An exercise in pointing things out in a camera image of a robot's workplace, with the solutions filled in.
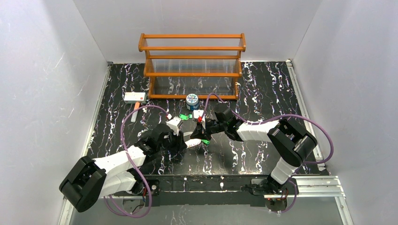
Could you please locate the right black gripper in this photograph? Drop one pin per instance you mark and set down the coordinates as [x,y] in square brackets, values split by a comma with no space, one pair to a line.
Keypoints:
[204,130]

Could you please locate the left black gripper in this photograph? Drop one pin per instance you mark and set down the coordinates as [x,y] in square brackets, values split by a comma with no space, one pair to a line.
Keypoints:
[179,140]

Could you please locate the green key tag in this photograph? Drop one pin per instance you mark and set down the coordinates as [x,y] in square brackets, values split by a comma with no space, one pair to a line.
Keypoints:
[185,117]
[207,142]

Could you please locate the large silver carabiner keyring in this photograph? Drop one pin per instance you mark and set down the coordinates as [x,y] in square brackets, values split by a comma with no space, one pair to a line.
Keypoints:
[190,142]

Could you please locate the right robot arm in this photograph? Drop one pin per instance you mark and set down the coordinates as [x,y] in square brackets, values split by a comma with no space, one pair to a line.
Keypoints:
[291,140]

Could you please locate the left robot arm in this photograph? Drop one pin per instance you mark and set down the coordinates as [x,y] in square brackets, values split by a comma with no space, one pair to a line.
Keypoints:
[91,179]

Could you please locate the blue round jar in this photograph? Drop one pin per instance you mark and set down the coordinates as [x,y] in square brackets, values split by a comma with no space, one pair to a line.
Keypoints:
[192,102]

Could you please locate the orange white tube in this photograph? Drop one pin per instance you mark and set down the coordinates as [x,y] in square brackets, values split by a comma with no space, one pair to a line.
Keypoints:
[134,115]

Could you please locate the white red small box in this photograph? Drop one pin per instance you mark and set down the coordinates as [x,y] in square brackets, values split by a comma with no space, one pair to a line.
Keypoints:
[134,97]

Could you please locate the orange wooden shelf rack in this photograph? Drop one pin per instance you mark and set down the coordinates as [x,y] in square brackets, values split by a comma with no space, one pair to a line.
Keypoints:
[192,61]

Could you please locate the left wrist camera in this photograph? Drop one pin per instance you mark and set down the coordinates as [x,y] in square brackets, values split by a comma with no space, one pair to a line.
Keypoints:
[175,124]

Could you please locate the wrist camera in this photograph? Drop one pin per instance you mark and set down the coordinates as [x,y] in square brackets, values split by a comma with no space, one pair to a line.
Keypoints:
[175,124]
[198,116]

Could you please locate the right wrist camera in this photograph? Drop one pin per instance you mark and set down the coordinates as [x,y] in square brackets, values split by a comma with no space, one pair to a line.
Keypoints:
[198,116]

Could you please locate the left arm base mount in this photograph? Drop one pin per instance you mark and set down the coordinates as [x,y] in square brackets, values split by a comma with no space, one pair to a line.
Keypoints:
[146,188]

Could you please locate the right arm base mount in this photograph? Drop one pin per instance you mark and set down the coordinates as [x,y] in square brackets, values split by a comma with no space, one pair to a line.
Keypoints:
[276,190]

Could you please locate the aluminium frame rail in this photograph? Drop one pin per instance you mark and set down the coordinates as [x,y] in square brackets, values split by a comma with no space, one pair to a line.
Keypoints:
[308,186]

